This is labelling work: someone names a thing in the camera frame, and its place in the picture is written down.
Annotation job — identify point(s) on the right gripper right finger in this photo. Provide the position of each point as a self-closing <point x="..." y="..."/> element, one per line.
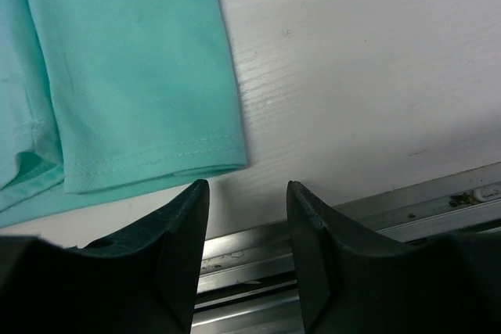
<point x="352" y="279"/>

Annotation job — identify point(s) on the teal t-shirt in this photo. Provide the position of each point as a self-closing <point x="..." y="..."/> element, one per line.
<point x="103" y="100"/>

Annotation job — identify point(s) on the aluminium mounting rail frame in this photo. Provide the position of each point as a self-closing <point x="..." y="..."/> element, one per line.
<point x="248" y="282"/>

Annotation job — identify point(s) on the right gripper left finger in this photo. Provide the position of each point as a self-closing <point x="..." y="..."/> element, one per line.
<point x="142" y="278"/>

